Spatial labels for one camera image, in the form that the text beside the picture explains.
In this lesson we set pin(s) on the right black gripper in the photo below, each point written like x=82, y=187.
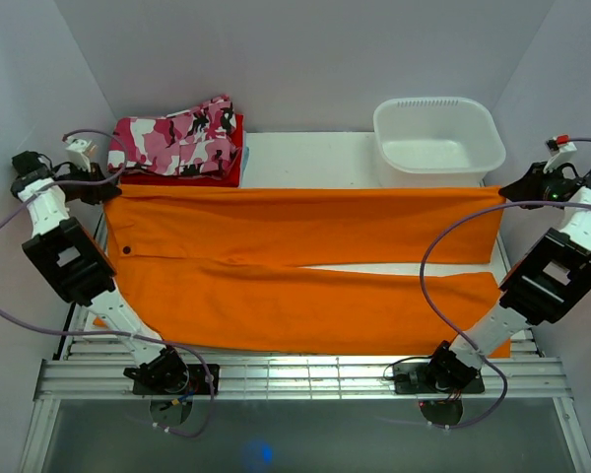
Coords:
x=527, y=187

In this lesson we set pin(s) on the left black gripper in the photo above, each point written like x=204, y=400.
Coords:
x=100, y=191

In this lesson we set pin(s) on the orange trousers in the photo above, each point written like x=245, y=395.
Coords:
x=277, y=269

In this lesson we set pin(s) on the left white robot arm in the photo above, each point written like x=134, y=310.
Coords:
x=77, y=269

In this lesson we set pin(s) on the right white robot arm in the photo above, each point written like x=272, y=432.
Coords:
x=553, y=276

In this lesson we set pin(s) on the pink camouflage folded trousers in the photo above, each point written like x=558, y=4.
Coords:
x=202, y=142

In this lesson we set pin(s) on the light blue folded trousers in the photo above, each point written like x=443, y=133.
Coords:
x=244, y=158

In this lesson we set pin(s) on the white plastic basin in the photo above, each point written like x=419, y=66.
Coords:
x=434, y=142

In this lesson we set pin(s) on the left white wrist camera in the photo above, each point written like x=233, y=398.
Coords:
x=80, y=152

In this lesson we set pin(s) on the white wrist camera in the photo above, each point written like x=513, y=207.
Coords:
x=80, y=152
x=561, y=151

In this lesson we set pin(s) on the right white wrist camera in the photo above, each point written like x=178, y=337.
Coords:
x=561, y=151

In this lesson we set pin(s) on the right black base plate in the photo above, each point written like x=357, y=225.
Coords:
x=416, y=377

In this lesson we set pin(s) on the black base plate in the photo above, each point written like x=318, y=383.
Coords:
x=416, y=377
x=196, y=380

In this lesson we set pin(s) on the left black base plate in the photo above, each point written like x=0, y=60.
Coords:
x=196, y=380

